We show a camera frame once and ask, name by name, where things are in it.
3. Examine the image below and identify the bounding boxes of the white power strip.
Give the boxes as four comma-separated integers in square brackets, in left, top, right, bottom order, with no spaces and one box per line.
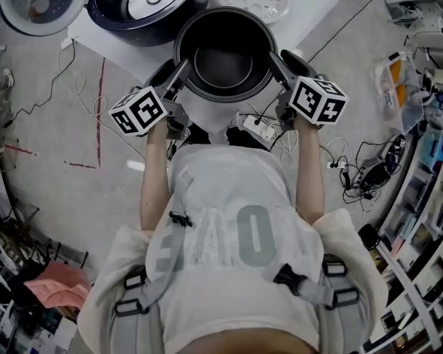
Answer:
[242,114,278,142]

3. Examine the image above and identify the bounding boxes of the clear plastic storage box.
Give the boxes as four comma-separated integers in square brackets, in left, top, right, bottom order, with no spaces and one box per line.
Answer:
[371,51,430,133]

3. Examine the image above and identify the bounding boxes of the white storage shelf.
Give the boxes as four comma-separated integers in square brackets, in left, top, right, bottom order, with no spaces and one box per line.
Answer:
[368,123,443,350]

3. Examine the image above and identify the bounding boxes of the cluttered equipment rack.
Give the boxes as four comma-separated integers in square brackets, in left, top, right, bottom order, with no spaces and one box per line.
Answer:
[0,193,80,348]

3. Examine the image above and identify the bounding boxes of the black device with marker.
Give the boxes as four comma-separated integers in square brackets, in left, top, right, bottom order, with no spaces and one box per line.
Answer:
[385,134,408,166]

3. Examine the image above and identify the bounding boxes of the grey strap harness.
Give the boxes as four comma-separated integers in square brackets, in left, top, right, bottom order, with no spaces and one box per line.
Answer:
[112,171,360,354]

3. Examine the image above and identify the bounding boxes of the white appliance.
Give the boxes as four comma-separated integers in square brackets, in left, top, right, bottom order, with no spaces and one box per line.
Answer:
[385,0,422,22]

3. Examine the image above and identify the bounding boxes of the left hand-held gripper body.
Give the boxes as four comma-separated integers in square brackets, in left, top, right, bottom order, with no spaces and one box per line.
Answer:
[108,86,191,142]

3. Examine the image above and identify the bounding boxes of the thin black floor cable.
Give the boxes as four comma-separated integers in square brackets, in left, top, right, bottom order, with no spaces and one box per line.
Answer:
[5,38,76,127]

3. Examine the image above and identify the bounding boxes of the long black power cable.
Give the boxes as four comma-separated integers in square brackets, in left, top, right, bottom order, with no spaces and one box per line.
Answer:
[256,0,384,125]

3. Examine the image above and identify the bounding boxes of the person's left forearm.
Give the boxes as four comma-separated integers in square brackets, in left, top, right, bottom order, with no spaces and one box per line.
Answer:
[140,120,175,232]

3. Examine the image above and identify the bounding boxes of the tangled black cables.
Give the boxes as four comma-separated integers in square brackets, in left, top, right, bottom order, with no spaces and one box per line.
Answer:
[338,140,394,208]

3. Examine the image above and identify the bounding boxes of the black pot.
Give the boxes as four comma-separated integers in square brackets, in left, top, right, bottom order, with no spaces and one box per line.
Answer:
[173,7,280,105]

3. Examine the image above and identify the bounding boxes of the black trousers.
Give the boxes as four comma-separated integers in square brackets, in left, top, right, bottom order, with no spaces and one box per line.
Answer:
[186,125,275,151]

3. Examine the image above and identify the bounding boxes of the black bottle cap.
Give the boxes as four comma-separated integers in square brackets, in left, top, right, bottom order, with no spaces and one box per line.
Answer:
[357,223,382,251]

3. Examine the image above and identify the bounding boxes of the white printed t-shirt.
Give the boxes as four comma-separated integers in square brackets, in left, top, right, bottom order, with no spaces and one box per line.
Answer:
[76,142,389,354]

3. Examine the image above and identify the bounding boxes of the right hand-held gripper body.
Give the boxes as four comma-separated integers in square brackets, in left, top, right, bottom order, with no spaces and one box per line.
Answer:
[275,76,349,131]

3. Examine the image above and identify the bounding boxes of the person's right forearm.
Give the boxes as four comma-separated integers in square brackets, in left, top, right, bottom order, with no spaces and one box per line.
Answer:
[292,117,326,225]

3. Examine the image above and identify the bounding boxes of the pink cloth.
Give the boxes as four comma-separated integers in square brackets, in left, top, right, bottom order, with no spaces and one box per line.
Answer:
[23,261,92,310]

